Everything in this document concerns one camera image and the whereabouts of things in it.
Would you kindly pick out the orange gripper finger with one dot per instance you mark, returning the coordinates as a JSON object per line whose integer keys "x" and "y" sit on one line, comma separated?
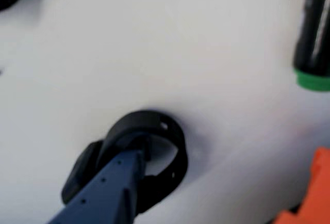
{"x": 317, "y": 195}

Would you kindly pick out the blue-grey gripper finger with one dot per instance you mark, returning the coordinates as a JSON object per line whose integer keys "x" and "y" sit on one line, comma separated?
{"x": 108, "y": 190}

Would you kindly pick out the black marker green cap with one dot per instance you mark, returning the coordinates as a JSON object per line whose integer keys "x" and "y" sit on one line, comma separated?
{"x": 314, "y": 28}

